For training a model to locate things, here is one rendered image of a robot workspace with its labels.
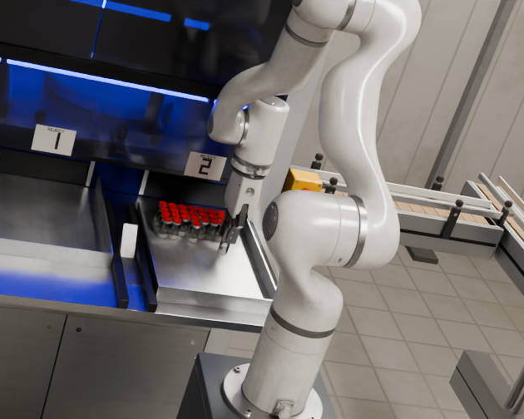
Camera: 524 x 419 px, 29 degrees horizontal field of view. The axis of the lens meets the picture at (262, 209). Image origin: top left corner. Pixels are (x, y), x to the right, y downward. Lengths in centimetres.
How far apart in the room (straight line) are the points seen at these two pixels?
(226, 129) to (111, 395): 86
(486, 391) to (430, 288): 166
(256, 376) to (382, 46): 61
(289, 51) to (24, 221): 66
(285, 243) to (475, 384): 135
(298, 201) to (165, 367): 104
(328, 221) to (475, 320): 275
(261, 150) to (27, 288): 55
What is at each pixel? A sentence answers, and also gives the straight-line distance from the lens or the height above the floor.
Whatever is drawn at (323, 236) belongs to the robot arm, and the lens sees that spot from 162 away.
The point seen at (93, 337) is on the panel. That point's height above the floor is 52.
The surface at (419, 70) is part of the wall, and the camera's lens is 446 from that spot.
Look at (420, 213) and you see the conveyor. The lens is 266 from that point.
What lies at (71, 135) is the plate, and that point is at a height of 104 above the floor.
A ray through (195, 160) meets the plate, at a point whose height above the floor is 103.
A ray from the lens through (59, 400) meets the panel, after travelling 260.
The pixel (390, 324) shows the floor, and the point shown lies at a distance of 404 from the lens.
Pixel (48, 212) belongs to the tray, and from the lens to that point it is 221.
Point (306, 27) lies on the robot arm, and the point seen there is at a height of 145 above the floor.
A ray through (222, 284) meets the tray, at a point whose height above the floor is 88.
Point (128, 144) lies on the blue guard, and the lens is 223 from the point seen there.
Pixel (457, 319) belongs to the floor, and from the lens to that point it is 428.
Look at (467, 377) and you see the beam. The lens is 291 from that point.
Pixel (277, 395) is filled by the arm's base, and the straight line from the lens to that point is 180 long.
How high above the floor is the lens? 194
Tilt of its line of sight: 25 degrees down
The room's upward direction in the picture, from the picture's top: 19 degrees clockwise
